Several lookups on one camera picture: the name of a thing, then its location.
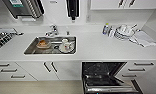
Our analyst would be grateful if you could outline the small white bottle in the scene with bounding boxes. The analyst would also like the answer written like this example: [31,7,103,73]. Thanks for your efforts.
[108,26,115,38]

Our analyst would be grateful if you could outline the white cup on plate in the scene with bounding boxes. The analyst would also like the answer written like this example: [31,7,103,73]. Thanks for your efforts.
[58,38,75,54]

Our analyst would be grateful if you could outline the white wall outlet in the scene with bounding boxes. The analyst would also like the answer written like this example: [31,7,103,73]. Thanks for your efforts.
[85,13,92,23]

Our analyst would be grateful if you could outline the black soap dispenser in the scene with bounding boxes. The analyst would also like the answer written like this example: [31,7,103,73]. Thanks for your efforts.
[65,0,81,21]

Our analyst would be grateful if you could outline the stainless steel dishwasher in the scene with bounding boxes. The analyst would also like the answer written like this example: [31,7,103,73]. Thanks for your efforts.
[80,61,145,94]

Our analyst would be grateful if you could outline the chrome sink faucet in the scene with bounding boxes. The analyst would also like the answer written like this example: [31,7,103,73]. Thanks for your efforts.
[44,24,60,38]

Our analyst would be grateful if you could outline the steel paper towel dispenser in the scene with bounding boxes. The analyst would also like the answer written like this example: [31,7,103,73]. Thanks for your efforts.
[1,0,46,20]

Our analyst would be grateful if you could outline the white base cabinet row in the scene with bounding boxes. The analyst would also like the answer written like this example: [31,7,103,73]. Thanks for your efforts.
[0,59,156,83]

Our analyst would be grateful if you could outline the steel kitchen sink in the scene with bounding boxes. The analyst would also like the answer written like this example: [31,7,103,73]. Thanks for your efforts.
[22,35,78,56]

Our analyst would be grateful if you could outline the white wall cabinet three doors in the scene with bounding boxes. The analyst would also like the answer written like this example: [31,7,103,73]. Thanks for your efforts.
[88,0,156,11]

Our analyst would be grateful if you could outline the stack of white plates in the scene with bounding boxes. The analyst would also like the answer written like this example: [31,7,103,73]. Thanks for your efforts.
[113,22,139,41]

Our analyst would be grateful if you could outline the brown bowl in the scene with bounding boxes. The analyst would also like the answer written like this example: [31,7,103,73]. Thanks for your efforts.
[36,38,51,50]

